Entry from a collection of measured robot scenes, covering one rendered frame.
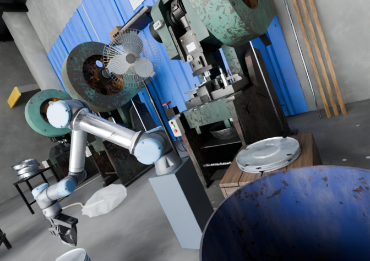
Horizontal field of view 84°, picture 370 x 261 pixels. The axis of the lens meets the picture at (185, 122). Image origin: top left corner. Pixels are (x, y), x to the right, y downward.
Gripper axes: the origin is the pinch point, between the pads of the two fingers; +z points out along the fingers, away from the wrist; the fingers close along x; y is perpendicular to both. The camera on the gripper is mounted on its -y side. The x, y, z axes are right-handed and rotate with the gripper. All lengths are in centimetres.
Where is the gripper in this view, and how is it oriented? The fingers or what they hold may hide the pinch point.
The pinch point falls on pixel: (75, 244)
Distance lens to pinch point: 137.3
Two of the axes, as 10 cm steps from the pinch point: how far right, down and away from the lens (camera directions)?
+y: -8.6, 3.1, 4.1
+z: 4.0, 9.1, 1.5
